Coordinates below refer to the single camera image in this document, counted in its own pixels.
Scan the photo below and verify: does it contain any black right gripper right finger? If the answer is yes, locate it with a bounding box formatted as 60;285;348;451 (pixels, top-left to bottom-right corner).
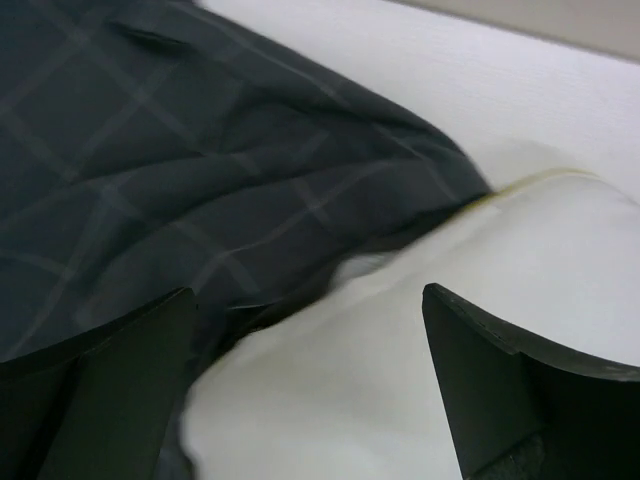
422;283;639;479

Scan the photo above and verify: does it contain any white pillow with yellow piping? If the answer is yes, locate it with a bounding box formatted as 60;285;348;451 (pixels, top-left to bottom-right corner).
182;1;639;479

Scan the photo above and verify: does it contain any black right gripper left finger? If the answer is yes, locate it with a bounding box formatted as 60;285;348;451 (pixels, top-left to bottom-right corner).
1;289;198;479

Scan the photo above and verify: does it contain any dark grey checked pillowcase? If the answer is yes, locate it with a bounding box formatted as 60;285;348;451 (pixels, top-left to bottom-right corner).
1;1;490;479

